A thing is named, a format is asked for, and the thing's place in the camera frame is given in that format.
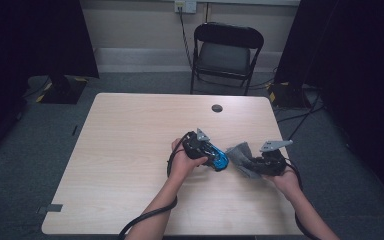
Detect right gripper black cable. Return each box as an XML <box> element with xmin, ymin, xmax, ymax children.
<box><xmin>281</xmin><ymin>155</ymin><xmax>322</xmax><ymax>240</ymax></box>

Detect grey tape strip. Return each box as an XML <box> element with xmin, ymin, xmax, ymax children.
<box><xmin>36</xmin><ymin>203</ymin><xmax>64</xmax><ymax>215</ymax></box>

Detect black folding chair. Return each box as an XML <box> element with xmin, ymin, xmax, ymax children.
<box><xmin>189</xmin><ymin>21</ymin><xmax>265</xmax><ymax>97</ymax></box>

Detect white wall socket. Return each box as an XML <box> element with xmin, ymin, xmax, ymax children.
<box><xmin>174</xmin><ymin>0</ymin><xmax>198</xmax><ymax>15</ymax></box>

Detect black curtain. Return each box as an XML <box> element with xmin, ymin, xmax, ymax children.
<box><xmin>0</xmin><ymin>0</ymin><xmax>100</xmax><ymax>168</ymax></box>
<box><xmin>274</xmin><ymin>0</ymin><xmax>384</xmax><ymax>212</ymax></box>

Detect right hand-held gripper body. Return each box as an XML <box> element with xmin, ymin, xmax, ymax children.
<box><xmin>258</xmin><ymin>139</ymin><xmax>294</xmax><ymax>177</ymax></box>

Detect black floor cable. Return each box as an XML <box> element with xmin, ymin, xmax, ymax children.
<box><xmin>275</xmin><ymin>90</ymin><xmax>326</xmax><ymax>148</ymax></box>

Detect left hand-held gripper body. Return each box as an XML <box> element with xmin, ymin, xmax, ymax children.
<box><xmin>182</xmin><ymin>128</ymin><xmax>211</xmax><ymax>160</ymax></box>

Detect black stand base yellow tape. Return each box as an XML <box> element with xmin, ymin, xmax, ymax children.
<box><xmin>267</xmin><ymin>81</ymin><xmax>313</xmax><ymax>109</ymax></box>

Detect blue toy car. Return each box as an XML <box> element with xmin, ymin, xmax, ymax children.
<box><xmin>206</xmin><ymin>143</ymin><xmax>230</xmax><ymax>173</ymax></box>

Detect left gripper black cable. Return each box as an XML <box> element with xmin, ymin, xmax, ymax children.
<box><xmin>117</xmin><ymin>130</ymin><xmax>193</xmax><ymax>240</ymax></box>

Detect person's right hand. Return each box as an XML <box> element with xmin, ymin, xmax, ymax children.
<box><xmin>264</xmin><ymin>166</ymin><xmax>303</xmax><ymax>201</ymax></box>

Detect grey terry cloth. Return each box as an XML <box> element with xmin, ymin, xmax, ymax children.
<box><xmin>225</xmin><ymin>141</ymin><xmax>265</xmax><ymax>180</ymax></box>

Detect person's left hand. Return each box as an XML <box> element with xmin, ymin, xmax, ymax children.
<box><xmin>170</xmin><ymin>138</ymin><xmax>209</xmax><ymax>181</ymax></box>

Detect black cable under chair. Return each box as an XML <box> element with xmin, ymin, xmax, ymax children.
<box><xmin>197</xmin><ymin>67</ymin><xmax>278</xmax><ymax>92</ymax></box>

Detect black wall socket cable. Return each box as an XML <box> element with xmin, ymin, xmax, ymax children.
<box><xmin>178</xmin><ymin>6</ymin><xmax>195</xmax><ymax>68</ymax></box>

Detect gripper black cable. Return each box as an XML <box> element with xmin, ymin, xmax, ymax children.
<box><xmin>117</xmin><ymin>130</ymin><xmax>193</xmax><ymax>240</ymax></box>
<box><xmin>281</xmin><ymin>155</ymin><xmax>322</xmax><ymax>240</ymax></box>

